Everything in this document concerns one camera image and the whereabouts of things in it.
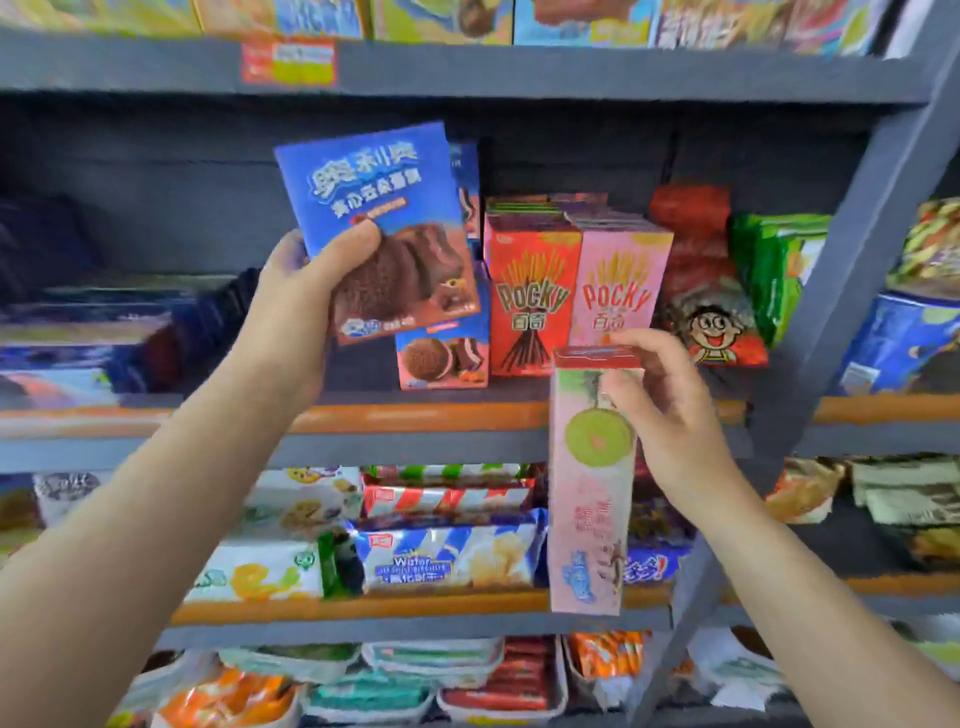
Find stack of blue flat packets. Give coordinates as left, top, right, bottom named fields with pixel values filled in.
left=0, top=273, right=260, bottom=414

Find small blue candy packet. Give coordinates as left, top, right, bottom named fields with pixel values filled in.
left=624, top=546, right=693, bottom=587

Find white snack cup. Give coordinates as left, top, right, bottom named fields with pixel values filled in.
left=32, top=471, right=115, bottom=528

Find red and yellow price label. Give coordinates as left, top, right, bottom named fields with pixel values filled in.
left=240, top=40, right=338, bottom=88

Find green and black packet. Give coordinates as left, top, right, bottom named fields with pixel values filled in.
left=317, top=527, right=366, bottom=600

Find orange and blue snack box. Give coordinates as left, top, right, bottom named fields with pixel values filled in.
left=193, top=0, right=370, bottom=41

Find white tray with red lid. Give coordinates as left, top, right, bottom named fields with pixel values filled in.
left=436, top=636, right=570, bottom=726

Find blue wafer packet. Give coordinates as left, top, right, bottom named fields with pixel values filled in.
left=351, top=511, right=549, bottom=597

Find dark purple snack packet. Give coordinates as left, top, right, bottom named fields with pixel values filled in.
left=628, top=480, right=697, bottom=550

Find orange snack packet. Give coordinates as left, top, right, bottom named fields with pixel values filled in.
left=564, top=630, right=649, bottom=682

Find person's left forearm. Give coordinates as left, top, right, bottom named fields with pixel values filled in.
left=0, top=361, right=325, bottom=728

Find pink and green snack box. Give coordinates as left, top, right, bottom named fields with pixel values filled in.
left=783, top=0, right=895, bottom=58

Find red biscuit stick box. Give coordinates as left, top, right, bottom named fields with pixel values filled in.
left=483, top=210, right=584, bottom=378

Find green snack bag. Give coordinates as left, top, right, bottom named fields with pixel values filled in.
left=729, top=213, right=832, bottom=349

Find white tray with teal lid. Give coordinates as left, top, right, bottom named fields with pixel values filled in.
left=298, top=671, right=438, bottom=726
left=361, top=637, right=505, bottom=690

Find person's right hand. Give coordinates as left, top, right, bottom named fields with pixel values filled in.
left=601, top=327, right=753, bottom=520

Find person's right forearm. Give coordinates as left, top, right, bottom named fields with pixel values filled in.
left=696, top=468, right=960, bottom=728

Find grey metal shelving rack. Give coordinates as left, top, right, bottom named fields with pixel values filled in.
left=0, top=0, right=960, bottom=728

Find beige orange snack bag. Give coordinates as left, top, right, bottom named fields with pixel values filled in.
left=763, top=457, right=847, bottom=525

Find red and yellow snack box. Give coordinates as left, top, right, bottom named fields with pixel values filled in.
left=657, top=0, right=798, bottom=51

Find green striped wafer packet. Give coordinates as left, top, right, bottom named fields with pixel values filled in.
left=362, top=462, right=535, bottom=486

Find pink and blue cookie box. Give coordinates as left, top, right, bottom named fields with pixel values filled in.
left=395, top=259, right=492, bottom=392

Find white packet with yellow print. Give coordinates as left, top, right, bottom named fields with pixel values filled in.
left=183, top=534, right=325, bottom=604

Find light blue snack box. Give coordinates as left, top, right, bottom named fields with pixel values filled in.
left=513, top=0, right=663, bottom=48

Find blue and white snack bag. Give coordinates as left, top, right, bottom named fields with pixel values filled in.
left=834, top=291, right=960, bottom=397

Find tall pink snack box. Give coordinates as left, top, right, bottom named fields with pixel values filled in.
left=547, top=345, right=645, bottom=618

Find white tray with green lid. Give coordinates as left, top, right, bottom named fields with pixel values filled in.
left=217, top=643, right=363, bottom=685

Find person's left hand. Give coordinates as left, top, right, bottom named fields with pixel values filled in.
left=223, top=221, right=384, bottom=412

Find pink biscuit stick box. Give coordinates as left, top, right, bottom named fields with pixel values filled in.
left=568, top=213, right=675, bottom=349

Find pale green snack packets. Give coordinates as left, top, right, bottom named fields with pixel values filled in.
left=849, top=454, right=960, bottom=528

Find white crumpled packet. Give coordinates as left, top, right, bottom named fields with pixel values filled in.
left=686, top=627, right=790, bottom=712

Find red striped wafer packet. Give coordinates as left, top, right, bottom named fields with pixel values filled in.
left=362, top=483, right=538, bottom=520

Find yellow and red snack bag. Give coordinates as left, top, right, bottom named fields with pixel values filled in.
left=888, top=196, right=960, bottom=295

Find blue chocolate cookie box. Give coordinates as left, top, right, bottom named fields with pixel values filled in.
left=273, top=121, right=483, bottom=347

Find yellow green snack box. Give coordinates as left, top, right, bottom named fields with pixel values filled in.
left=0, top=0, right=202, bottom=37

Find green brown snack box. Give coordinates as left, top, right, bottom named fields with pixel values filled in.
left=370, top=0, right=516, bottom=45

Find white cookie packet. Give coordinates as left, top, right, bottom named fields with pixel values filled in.
left=238, top=466, right=366, bottom=538

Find red cartoon face snack bag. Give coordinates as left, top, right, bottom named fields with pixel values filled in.
left=648, top=184, right=770, bottom=369

